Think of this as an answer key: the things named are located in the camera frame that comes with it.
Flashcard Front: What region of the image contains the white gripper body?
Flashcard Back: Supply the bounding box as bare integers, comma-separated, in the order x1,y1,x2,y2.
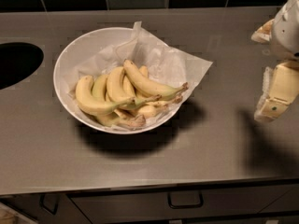
270,0,299,60

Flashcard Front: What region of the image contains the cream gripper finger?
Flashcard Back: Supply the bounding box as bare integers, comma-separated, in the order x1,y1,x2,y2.
254,61,299,122
251,20,273,43

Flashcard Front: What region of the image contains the top right yellow banana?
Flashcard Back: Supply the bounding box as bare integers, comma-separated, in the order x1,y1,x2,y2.
123,60,188,100

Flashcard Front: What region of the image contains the yellow banana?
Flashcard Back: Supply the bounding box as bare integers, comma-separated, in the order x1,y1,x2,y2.
107,66,161,110
123,60,188,100
75,75,135,116

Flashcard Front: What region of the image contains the small banana far right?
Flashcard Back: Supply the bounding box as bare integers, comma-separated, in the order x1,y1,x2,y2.
135,65,149,98

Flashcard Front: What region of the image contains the lower right short banana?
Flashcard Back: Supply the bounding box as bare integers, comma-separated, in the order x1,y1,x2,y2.
129,94,183,119

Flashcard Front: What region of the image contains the middle yellow banana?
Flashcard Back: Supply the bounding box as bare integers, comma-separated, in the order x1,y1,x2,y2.
107,66,161,110

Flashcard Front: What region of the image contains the greenish banana behind left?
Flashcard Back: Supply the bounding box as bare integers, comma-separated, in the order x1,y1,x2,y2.
92,74,108,101

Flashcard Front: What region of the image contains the bottom banana with brown stem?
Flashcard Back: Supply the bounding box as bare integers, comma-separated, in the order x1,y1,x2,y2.
95,112,146,128

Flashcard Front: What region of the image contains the left front yellow banana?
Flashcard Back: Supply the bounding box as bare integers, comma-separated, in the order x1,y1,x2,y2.
75,75,135,116

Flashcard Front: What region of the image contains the white bowl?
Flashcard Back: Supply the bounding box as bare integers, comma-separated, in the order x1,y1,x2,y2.
53,27,180,134

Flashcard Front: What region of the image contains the white paper liner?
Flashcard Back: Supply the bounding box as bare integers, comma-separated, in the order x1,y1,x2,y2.
64,21,214,133

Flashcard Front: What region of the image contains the grey drawer front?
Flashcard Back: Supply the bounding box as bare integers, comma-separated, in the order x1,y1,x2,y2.
71,185,299,224

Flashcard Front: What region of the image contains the round black sink hole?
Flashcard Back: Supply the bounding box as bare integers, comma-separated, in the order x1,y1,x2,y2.
0,42,44,89

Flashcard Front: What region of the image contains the black drawer handle centre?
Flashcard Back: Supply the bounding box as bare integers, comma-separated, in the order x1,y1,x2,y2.
167,190,204,209

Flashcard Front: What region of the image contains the black drawer handle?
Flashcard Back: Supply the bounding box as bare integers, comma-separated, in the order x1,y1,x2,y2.
39,193,60,216
167,190,204,209

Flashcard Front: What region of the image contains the black drawer handle left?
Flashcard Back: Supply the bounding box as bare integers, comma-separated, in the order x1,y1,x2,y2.
39,193,60,216

